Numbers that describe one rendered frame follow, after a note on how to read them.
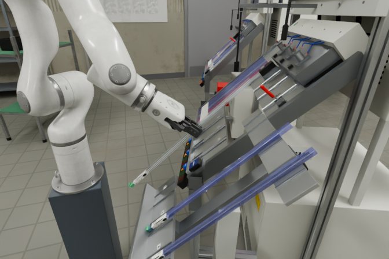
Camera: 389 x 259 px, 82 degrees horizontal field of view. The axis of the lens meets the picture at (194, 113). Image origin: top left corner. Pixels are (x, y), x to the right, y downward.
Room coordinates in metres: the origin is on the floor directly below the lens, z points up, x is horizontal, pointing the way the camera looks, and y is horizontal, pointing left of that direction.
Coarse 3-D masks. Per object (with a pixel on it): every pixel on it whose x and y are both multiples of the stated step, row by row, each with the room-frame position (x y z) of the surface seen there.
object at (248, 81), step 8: (248, 80) 0.58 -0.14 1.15; (240, 88) 0.58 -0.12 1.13; (232, 96) 0.58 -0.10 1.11; (224, 104) 0.58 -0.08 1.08; (216, 112) 0.58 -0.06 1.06; (184, 136) 0.58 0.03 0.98; (176, 144) 0.57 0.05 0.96; (168, 152) 0.57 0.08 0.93; (160, 160) 0.57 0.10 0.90; (152, 168) 0.57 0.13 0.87
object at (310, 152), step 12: (300, 156) 0.37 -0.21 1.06; (312, 156) 0.37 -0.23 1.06; (288, 168) 0.36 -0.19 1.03; (264, 180) 0.37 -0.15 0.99; (276, 180) 0.36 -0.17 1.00; (252, 192) 0.36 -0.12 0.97; (228, 204) 0.37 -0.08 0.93; (240, 204) 0.36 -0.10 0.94; (216, 216) 0.36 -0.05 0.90; (204, 228) 0.36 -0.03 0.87; (180, 240) 0.36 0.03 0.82; (168, 252) 0.35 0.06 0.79
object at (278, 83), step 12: (276, 48) 1.31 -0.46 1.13; (276, 72) 1.00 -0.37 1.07; (252, 84) 1.09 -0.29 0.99; (264, 84) 0.98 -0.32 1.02; (276, 84) 0.89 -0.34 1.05; (288, 84) 0.82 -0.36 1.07; (300, 84) 0.76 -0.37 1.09; (264, 96) 0.87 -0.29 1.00; (276, 96) 0.81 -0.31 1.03; (288, 96) 0.74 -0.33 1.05; (264, 108) 0.79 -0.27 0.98; (276, 108) 0.73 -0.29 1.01
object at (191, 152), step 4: (196, 116) 1.24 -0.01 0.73; (196, 120) 1.18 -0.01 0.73; (192, 136) 1.00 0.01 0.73; (192, 140) 0.96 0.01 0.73; (192, 144) 0.92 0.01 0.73; (192, 148) 0.89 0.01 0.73; (192, 152) 0.86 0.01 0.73; (192, 156) 0.83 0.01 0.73; (188, 160) 0.80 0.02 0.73; (192, 160) 0.81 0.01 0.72; (188, 164) 0.77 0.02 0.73; (188, 168) 0.74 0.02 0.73; (188, 172) 0.72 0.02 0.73
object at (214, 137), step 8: (224, 112) 1.04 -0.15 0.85; (208, 120) 1.10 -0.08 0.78; (216, 120) 1.02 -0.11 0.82; (224, 120) 0.95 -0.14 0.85; (208, 128) 1.00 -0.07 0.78; (216, 128) 0.93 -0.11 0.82; (224, 128) 0.88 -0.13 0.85; (200, 136) 0.98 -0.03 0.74; (208, 136) 0.91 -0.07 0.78; (216, 136) 0.86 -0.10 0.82; (224, 136) 0.81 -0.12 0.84; (200, 144) 0.89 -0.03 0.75; (208, 144) 0.85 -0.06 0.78; (216, 144) 0.80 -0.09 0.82; (224, 144) 0.75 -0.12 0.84; (200, 152) 0.83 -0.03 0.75; (208, 152) 0.78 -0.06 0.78; (216, 152) 0.74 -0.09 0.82
